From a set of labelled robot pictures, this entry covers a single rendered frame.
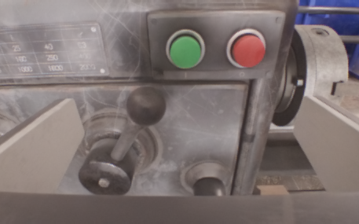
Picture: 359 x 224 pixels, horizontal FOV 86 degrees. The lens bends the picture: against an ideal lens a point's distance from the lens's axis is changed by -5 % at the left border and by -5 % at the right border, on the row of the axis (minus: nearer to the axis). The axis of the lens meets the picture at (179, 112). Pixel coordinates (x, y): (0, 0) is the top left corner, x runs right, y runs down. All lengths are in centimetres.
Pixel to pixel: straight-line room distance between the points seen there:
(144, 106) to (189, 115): 10
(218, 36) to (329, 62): 33
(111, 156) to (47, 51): 14
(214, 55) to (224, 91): 5
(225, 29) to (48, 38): 19
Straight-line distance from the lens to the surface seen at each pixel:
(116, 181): 25
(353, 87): 52
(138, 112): 16
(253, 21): 20
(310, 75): 47
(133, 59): 24
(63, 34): 26
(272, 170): 82
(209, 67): 21
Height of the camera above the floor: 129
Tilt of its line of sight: 32 degrees down
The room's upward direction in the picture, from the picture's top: 2 degrees counter-clockwise
